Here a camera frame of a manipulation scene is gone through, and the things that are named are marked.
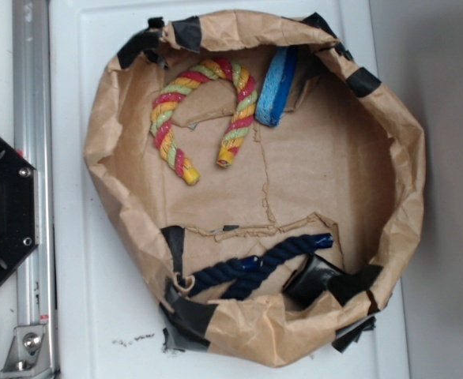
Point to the blue sponge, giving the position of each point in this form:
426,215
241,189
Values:
276,86

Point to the brown paper bag bin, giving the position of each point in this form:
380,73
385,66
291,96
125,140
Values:
218,210

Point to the black wrapped block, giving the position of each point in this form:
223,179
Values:
305,285

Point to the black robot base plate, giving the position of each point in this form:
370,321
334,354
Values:
17,210

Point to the metal corner bracket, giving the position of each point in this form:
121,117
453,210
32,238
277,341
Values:
28,353

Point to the aluminium extrusion rail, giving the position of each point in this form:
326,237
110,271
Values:
36,279

